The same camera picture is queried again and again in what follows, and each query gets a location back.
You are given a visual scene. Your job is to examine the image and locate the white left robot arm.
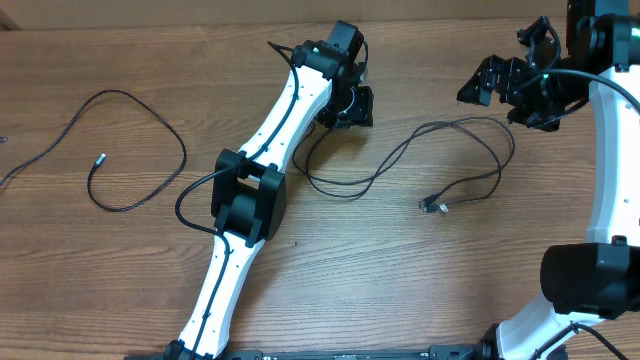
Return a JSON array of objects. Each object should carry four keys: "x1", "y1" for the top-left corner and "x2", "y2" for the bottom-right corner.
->
[{"x1": 162, "y1": 21, "x2": 374, "y2": 359}]

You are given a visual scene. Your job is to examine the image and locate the black labelled USB cable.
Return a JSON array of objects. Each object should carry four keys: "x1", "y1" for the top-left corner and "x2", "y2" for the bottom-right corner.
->
[{"x1": 304, "y1": 119, "x2": 504, "y2": 214}]

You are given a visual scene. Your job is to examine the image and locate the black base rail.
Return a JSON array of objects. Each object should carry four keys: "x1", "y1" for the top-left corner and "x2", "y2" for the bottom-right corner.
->
[{"x1": 124, "y1": 342, "x2": 569, "y2": 360}]

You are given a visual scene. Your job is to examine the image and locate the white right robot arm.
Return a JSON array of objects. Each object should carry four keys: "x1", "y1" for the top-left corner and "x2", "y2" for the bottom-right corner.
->
[{"x1": 457, "y1": 1, "x2": 639, "y2": 359}]

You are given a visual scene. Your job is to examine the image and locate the thin black cable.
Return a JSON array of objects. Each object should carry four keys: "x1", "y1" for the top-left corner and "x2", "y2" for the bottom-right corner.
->
[{"x1": 0, "y1": 89, "x2": 189, "y2": 213}]

